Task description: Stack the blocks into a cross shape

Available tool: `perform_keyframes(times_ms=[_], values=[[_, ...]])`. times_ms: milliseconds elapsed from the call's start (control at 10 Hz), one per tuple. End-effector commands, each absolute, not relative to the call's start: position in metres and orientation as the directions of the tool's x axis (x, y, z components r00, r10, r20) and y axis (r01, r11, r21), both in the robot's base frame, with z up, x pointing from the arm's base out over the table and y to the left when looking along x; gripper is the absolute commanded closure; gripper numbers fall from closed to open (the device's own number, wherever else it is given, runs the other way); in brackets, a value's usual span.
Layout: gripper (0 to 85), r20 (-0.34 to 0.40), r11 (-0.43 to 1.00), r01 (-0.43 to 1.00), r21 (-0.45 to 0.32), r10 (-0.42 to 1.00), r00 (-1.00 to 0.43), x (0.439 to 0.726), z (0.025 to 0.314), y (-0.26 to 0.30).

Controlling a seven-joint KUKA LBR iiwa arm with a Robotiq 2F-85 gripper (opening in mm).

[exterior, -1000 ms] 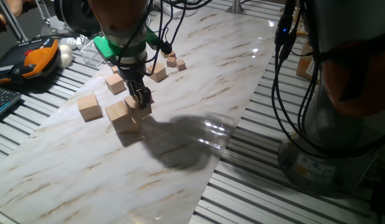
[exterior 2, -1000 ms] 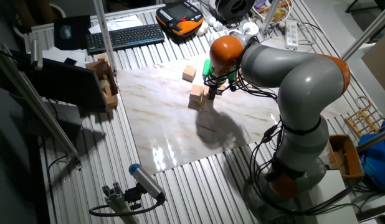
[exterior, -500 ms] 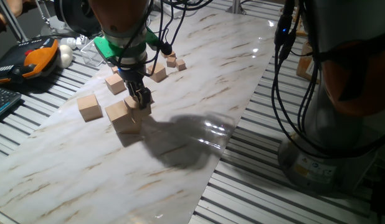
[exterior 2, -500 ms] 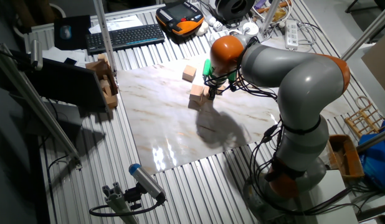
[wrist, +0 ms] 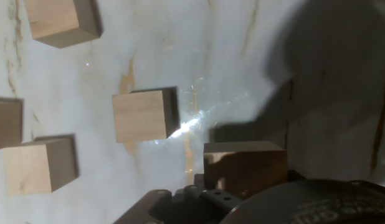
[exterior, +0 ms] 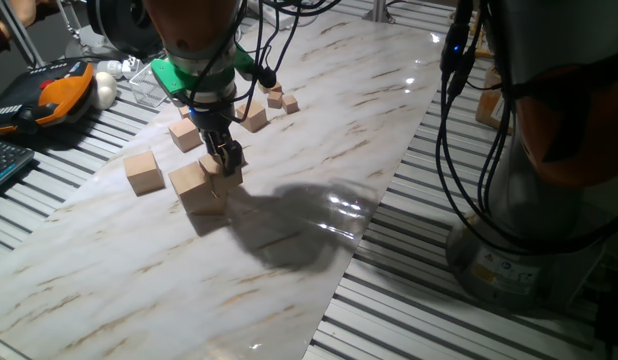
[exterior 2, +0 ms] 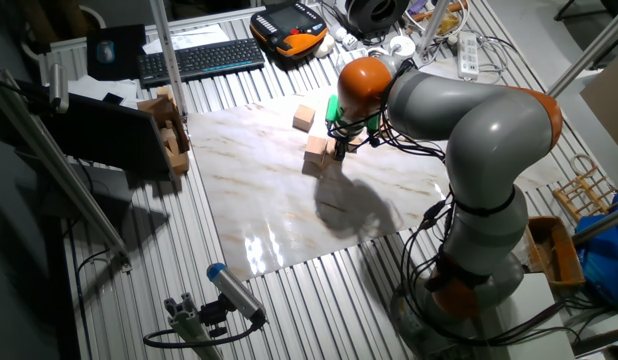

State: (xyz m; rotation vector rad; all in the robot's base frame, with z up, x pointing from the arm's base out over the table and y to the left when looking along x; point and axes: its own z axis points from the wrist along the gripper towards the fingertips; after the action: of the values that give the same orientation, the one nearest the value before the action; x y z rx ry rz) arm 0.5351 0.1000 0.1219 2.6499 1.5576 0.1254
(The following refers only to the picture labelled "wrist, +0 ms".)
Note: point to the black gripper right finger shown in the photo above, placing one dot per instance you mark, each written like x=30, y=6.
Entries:
x=296, y=175

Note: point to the large wooden cube block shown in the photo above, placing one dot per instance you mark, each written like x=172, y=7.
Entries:
x=7, y=123
x=55, y=18
x=139, y=116
x=245, y=168
x=27, y=169

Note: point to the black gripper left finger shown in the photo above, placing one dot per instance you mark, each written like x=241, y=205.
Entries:
x=180, y=207

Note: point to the white marble pattern mat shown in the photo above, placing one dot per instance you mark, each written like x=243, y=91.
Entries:
x=86, y=77

